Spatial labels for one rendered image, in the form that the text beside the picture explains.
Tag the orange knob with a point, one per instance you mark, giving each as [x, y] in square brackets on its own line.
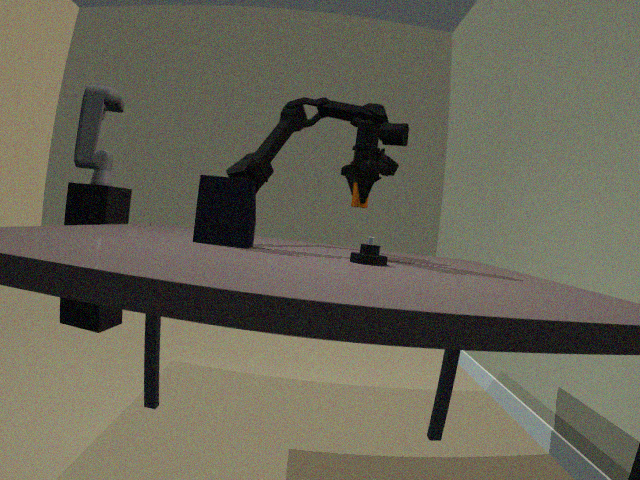
[356, 198]

